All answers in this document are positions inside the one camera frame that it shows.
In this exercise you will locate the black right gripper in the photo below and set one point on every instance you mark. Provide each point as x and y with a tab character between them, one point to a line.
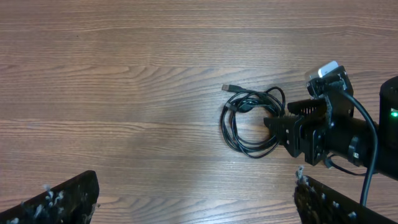
335	123

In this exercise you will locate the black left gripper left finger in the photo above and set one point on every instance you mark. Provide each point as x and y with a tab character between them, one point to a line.
71	202

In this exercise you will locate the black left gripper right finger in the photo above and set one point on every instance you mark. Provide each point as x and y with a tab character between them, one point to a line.
319	204

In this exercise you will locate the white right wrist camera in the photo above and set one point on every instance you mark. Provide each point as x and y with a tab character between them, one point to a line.
321	71

